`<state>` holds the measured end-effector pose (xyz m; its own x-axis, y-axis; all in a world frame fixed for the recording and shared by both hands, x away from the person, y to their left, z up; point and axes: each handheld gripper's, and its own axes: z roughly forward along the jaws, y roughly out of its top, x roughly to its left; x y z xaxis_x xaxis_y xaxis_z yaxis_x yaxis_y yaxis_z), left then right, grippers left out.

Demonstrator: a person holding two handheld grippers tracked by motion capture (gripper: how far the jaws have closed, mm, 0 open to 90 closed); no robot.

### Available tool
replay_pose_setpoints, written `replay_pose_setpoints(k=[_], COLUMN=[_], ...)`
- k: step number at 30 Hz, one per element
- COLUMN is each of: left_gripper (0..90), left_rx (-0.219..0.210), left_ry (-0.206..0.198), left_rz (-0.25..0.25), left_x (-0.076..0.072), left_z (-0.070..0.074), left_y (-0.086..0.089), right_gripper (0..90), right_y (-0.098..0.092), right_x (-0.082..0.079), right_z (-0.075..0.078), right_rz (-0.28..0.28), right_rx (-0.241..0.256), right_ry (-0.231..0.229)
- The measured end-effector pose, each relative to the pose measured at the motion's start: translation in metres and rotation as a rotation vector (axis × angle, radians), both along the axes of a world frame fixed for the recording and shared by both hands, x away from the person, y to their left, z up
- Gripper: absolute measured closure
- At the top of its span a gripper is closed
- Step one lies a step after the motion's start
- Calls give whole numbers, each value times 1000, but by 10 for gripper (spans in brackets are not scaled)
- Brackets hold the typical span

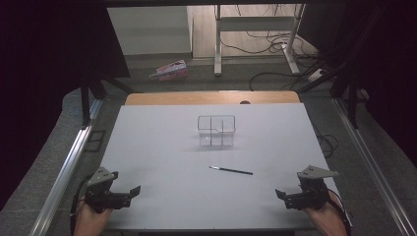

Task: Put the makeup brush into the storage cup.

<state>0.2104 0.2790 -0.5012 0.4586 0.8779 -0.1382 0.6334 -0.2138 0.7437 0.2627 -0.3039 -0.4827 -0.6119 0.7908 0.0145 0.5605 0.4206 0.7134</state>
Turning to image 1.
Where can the aluminium rail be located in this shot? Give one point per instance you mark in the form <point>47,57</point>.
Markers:
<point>373,170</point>
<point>62,177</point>

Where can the black rectangular floor frame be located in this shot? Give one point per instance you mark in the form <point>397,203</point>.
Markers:
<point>95,141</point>

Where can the pink packet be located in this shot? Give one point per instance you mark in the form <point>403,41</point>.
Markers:
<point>170,70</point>

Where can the wooden table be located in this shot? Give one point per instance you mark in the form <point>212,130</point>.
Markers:
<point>196,97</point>

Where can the clear acrylic organizer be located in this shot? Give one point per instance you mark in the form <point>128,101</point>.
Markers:
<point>216,131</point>

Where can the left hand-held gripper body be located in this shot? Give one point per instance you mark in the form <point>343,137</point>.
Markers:
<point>101,196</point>

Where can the black pencil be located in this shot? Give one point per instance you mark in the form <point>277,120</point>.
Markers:
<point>231,170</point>

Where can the white desk frame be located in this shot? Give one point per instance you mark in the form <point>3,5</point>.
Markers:
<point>218,39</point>

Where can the person's right hand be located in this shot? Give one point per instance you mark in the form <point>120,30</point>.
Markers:
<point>324,219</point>

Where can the white power strip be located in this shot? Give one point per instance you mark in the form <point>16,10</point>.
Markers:
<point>315,75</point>

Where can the person's left hand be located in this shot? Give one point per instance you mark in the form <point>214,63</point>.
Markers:
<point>91,221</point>

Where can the white cabinet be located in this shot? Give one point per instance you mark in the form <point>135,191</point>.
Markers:
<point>150,31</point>

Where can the white board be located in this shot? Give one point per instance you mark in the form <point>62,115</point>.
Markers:
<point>183,183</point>

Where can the black metal stand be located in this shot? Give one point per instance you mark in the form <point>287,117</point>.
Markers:
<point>352,98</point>
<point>85,98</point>

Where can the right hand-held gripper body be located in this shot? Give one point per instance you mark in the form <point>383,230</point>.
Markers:
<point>313,196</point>

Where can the dark round table grommet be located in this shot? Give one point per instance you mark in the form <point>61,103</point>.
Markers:
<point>245,102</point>

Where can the black curtain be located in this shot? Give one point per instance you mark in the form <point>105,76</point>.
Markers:
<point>393,65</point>
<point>39,82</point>

